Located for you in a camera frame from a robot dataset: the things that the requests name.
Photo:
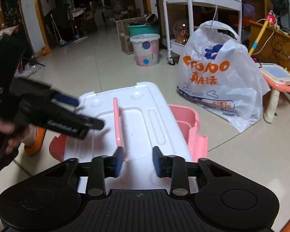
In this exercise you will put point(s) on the flat floor mop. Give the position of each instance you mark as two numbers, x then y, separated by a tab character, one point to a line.
78	35

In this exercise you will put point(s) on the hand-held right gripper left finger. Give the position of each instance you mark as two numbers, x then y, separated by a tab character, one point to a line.
118	162

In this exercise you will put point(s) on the yellow wooden cabinet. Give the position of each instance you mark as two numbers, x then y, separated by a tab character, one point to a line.
287	43

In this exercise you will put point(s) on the broom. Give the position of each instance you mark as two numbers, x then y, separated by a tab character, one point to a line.
60	40

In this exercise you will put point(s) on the clear glass globe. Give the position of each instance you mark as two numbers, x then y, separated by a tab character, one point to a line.
181	32

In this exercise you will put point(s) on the black standing fan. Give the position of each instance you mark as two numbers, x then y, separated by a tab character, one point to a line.
281	2

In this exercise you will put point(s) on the white printed plastic bag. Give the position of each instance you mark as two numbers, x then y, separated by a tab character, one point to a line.
222	94

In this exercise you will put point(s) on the brown cardboard box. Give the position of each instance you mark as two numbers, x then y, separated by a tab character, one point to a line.
123	36

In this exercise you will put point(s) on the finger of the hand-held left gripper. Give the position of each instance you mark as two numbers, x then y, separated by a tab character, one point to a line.
67	100
95	123

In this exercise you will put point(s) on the green plastic basin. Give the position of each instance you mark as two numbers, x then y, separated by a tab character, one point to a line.
142	30

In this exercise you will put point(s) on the pink plastic storage box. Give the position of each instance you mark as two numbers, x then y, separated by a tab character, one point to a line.
198	147

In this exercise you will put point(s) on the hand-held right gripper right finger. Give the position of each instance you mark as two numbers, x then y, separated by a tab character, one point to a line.
157	162

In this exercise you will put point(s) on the person's left hand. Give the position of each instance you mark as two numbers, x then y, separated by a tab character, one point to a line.
1	124

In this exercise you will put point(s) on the polka dot trash bin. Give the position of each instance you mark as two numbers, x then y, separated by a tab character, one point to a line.
146	53

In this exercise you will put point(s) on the pink toy drawing board table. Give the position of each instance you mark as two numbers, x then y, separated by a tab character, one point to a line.
279	76

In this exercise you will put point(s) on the clear plastic wrap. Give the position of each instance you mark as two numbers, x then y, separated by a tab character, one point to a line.
30	67

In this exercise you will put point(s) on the yellow toy mop stick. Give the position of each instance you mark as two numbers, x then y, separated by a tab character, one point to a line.
258	37

